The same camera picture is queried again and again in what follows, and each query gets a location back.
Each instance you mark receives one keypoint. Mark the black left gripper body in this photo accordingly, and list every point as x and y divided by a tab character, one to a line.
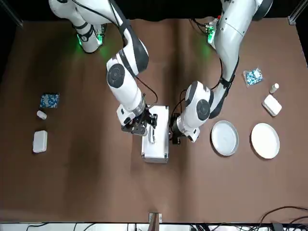
173	125

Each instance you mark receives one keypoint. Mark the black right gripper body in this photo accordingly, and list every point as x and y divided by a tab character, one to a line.
140	119

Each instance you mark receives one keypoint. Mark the silver aluminium medical case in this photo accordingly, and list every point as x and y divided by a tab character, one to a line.
160	144

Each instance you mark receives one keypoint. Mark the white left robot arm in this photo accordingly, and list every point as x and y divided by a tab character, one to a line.
226	36

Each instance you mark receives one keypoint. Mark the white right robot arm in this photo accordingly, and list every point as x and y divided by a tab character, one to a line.
125	89

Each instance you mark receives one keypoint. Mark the gray round plate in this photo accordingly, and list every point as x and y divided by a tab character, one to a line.
225	138

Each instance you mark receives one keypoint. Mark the white round plate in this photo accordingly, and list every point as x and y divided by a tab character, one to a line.
265	140

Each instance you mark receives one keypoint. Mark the bag of blue white capsules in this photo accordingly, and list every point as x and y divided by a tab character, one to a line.
49	100
252	77

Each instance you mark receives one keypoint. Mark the white pill bottle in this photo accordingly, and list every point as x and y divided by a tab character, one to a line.
274	88
41	114

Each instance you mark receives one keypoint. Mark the white plastic box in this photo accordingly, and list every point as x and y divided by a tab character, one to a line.
40	142
272	105

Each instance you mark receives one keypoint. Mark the aluminium camera post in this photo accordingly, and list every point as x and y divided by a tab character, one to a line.
155	220

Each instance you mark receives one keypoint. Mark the aluminium frame rail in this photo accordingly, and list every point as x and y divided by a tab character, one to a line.
296	12
18	16

